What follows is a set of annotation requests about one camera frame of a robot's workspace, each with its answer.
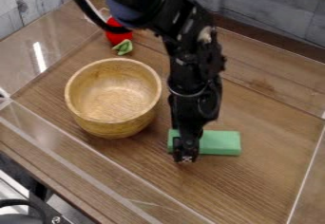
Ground green rectangular block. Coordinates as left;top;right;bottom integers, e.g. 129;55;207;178
167;129;240;156

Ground black cable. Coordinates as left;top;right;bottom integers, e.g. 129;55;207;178
0;197;42;224

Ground black metal bracket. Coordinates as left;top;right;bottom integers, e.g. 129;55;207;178
28;192;73;224

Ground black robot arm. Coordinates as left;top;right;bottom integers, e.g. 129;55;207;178
73;0;225;162

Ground brown wooden bowl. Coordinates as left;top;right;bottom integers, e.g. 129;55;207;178
64;58;163;139

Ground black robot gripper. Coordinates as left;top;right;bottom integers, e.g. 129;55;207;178
168;76;221;163

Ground red felt strawberry toy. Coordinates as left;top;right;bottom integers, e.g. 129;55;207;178
104;16;135;57

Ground clear acrylic triangular bracket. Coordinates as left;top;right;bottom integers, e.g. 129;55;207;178
85;0;110;22

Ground clear acrylic tray enclosure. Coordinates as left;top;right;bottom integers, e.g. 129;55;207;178
0;3;325;224

